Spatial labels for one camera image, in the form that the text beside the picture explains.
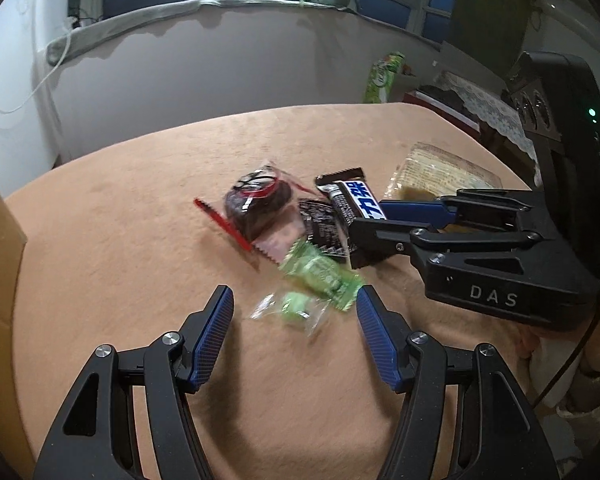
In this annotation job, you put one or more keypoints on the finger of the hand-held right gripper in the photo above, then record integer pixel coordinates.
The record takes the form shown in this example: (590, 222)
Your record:
(375, 240)
(415, 209)

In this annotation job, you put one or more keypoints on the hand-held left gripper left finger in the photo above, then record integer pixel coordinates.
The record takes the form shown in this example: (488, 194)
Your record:
(212, 335)

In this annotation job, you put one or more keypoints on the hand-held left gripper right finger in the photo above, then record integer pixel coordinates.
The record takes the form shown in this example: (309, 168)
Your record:
(380, 335)

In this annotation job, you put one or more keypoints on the clear pack of biscuits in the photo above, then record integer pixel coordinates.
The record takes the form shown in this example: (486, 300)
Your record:
(440, 170)

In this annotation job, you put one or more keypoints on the dark chocolate bar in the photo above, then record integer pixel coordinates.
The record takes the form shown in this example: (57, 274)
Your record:
(352, 195)

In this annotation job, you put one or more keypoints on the black snack packet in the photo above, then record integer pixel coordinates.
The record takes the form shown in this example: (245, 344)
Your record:
(322, 227)

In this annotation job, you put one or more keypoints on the green candy packet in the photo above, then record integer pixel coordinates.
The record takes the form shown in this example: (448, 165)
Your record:
(320, 272)

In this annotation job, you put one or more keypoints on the small green candy clear wrapper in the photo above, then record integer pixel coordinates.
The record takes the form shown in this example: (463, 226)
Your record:
(292, 307)

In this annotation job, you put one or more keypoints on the brown cake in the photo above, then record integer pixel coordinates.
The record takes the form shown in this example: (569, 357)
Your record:
(255, 200)

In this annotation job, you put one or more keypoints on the person's right forearm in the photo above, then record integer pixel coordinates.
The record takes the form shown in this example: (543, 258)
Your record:
(595, 385)

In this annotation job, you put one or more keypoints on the red cardboard box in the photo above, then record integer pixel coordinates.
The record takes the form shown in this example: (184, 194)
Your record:
(420, 99)

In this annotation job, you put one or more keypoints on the white lace cloth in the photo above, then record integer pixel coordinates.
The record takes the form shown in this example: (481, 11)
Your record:
(480, 105)

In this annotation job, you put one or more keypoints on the green paper bag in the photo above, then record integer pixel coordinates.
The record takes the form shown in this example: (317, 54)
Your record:
(382, 77)

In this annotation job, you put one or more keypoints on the grey window sill cloth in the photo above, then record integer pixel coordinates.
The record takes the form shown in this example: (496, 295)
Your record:
(145, 17)

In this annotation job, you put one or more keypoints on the white power strip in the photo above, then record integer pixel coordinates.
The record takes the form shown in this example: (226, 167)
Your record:
(72, 22)

